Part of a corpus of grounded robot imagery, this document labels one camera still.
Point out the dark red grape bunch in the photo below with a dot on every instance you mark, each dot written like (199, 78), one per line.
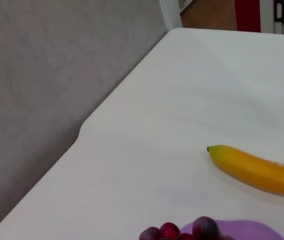
(204, 227)

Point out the yellow banana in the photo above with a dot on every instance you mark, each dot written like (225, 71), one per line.
(257, 170)

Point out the purple wavy plastic plate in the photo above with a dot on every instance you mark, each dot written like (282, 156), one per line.
(252, 231)

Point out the red panel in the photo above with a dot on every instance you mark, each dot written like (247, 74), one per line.
(248, 15)

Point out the white door frame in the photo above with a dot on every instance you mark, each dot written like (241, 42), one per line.
(171, 12)

